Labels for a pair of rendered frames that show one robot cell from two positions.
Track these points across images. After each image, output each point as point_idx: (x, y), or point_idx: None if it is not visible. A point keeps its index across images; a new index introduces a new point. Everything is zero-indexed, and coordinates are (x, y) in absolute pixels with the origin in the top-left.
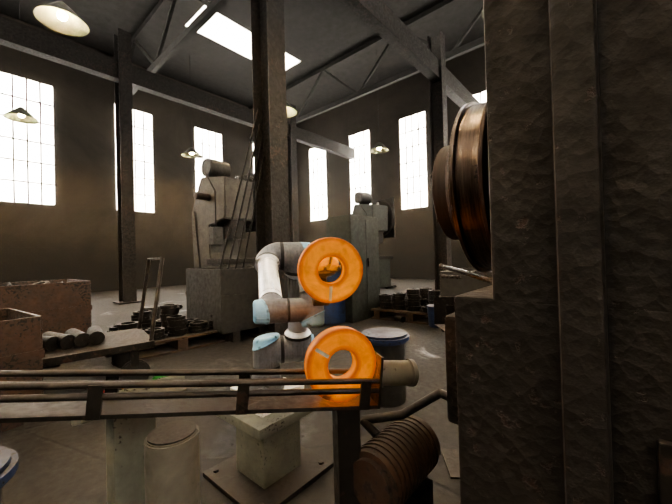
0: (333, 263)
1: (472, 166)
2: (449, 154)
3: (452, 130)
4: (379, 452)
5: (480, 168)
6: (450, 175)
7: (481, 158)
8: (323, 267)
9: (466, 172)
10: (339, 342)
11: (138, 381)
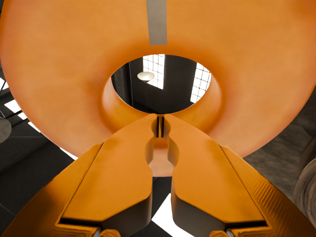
0: (175, 117)
1: (312, 153)
2: (296, 180)
3: (293, 201)
4: None
5: (310, 140)
6: (308, 162)
7: (305, 147)
8: (142, 142)
9: (315, 154)
10: None
11: None
